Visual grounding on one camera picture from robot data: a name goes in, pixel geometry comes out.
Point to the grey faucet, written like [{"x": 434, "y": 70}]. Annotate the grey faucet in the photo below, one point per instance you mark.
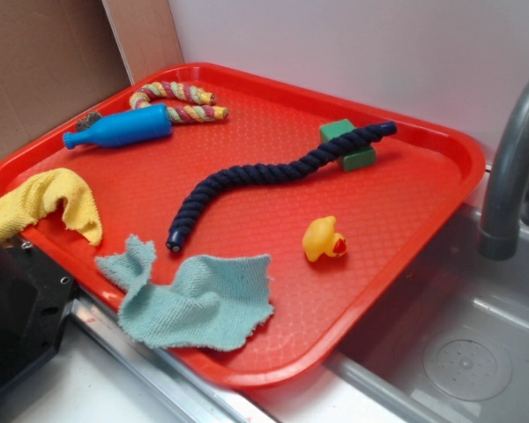
[{"x": 506, "y": 202}]

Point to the grey plastic sink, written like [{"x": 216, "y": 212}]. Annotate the grey plastic sink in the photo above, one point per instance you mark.
[{"x": 448, "y": 342}]

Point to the light teal cloth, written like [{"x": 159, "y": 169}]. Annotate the light teal cloth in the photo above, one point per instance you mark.
[{"x": 213, "y": 302}]

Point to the yellow cloth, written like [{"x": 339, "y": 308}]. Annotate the yellow cloth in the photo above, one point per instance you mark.
[{"x": 45, "y": 193}]

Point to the yellow rubber duck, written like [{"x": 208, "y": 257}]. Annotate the yellow rubber duck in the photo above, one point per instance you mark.
[{"x": 321, "y": 239}]

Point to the red plastic tray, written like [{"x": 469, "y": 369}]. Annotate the red plastic tray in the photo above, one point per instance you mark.
[{"x": 252, "y": 184}]

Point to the green wooden block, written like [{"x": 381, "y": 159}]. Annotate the green wooden block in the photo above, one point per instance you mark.
[{"x": 364, "y": 157}]

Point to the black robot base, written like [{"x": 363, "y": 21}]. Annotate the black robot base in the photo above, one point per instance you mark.
[{"x": 35, "y": 300}]

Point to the blue plastic bottle toy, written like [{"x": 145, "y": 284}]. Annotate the blue plastic bottle toy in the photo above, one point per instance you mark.
[{"x": 124, "y": 128}]

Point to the brown cardboard panel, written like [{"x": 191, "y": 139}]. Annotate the brown cardboard panel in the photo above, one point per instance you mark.
[{"x": 58, "y": 58}]

